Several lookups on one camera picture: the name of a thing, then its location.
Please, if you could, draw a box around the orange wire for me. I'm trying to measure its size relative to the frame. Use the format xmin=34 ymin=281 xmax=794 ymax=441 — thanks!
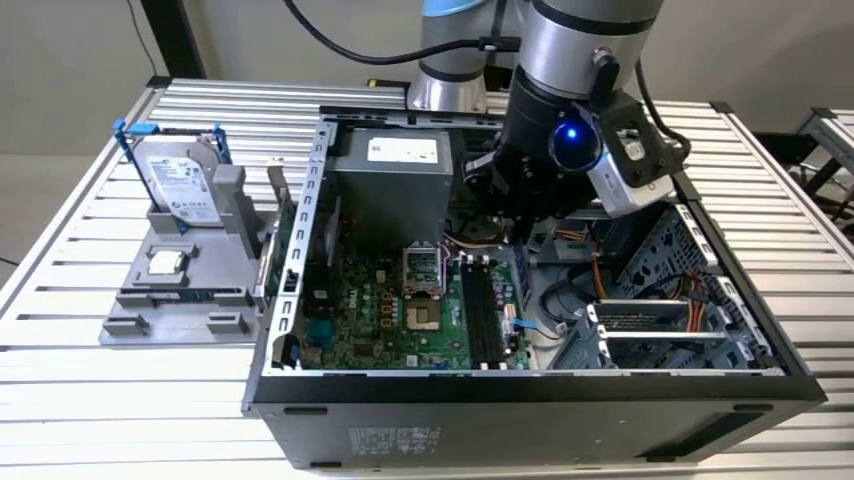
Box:
xmin=589 ymin=252 xmax=608 ymax=304

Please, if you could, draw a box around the perforated metal disk bay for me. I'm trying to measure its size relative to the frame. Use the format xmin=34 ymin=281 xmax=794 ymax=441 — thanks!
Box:
xmin=549 ymin=204 xmax=768 ymax=374

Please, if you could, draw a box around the green graphics card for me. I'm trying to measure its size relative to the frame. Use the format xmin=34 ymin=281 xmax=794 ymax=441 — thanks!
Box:
xmin=263 ymin=158 xmax=299 ymax=306

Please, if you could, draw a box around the grey parts rack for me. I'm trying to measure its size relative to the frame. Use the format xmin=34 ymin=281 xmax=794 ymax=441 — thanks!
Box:
xmin=96 ymin=167 xmax=281 ymax=352

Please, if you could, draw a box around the metal socket cover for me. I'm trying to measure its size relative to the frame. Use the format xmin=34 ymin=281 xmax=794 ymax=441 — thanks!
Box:
xmin=401 ymin=239 xmax=447 ymax=297

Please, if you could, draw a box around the green Dell motherboard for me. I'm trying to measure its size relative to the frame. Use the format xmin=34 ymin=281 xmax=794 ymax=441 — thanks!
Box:
xmin=292 ymin=244 xmax=535 ymax=374

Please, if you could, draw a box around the red yellow wire bundle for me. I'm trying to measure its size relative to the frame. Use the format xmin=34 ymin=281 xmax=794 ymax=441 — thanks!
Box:
xmin=669 ymin=269 xmax=712 ymax=335

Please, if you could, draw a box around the neighbouring metal slat table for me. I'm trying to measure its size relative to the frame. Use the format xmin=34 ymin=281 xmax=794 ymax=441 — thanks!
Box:
xmin=786 ymin=105 xmax=854 ymax=224

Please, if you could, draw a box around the hard disk in blue carrier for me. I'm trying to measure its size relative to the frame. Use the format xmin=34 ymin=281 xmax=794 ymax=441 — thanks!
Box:
xmin=109 ymin=119 xmax=232 ymax=234

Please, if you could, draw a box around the CPU socket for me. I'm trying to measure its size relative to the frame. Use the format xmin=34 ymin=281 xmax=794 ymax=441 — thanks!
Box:
xmin=403 ymin=294 xmax=445 ymax=334

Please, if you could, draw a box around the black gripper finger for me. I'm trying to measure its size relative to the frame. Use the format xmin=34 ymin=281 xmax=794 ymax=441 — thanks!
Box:
xmin=464 ymin=149 xmax=539 ymax=246
xmin=536 ymin=162 xmax=593 ymax=221

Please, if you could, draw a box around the silver CPU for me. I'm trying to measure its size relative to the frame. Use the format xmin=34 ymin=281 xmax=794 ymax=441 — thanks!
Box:
xmin=144 ymin=252 xmax=185 ymax=277

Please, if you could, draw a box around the wire locking lever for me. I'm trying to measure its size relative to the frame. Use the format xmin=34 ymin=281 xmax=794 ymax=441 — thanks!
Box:
xmin=439 ymin=247 xmax=461 ymax=301

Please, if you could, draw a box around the power supply wire bundle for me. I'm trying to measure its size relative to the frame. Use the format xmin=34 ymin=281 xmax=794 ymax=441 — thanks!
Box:
xmin=443 ymin=233 xmax=509 ymax=257

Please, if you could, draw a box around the black PC case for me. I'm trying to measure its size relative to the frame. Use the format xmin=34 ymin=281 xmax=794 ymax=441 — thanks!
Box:
xmin=240 ymin=105 xmax=828 ymax=471

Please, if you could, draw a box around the round case speaker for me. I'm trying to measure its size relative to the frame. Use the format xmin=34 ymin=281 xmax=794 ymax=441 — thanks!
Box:
xmin=463 ymin=215 xmax=505 ymax=246

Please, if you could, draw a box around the RAM slot with white clips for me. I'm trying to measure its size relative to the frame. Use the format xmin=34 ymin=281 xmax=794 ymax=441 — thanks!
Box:
xmin=465 ymin=254 xmax=488 ymax=372

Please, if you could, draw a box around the black camera cable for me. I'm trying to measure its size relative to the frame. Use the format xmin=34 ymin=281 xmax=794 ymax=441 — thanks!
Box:
xmin=283 ymin=0 xmax=521 ymax=66

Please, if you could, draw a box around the grey metal drive cage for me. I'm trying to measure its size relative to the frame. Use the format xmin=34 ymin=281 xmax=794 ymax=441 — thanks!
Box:
xmin=525 ymin=202 xmax=679 ymax=264

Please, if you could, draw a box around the grey power supply unit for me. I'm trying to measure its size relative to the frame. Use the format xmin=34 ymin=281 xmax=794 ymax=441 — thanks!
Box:
xmin=323 ymin=127 xmax=459 ymax=251

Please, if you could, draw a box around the black upright post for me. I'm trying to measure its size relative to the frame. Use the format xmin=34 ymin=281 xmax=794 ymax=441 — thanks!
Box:
xmin=138 ymin=0 xmax=206 ymax=80

